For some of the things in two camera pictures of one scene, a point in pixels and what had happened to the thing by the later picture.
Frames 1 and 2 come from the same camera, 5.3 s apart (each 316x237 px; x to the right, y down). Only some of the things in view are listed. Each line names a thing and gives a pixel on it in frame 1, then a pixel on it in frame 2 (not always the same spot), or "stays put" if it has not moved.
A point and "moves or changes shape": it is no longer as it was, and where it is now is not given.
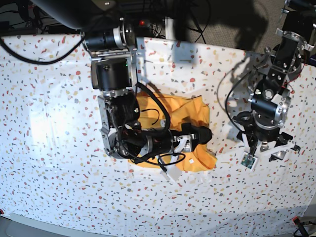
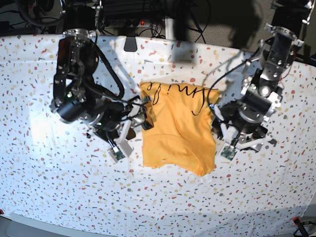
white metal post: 169,28 stays put
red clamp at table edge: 296,220 stays put
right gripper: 274,145 → 227,125
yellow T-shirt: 172,112 moves or changes shape
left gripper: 191,136 → 116,120
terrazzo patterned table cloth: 54,164 stays put
